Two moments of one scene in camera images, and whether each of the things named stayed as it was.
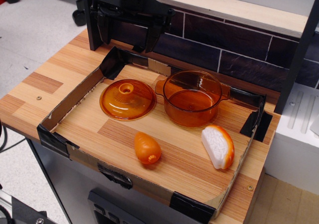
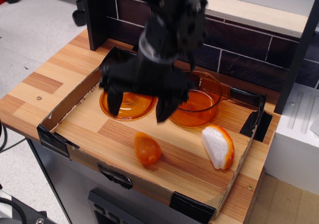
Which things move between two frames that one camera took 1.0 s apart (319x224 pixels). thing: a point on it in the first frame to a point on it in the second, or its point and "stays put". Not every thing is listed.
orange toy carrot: (148, 151) stays put
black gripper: (132, 3) to (170, 77)
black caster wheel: (79, 16) stays put
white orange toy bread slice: (218, 146) stays put
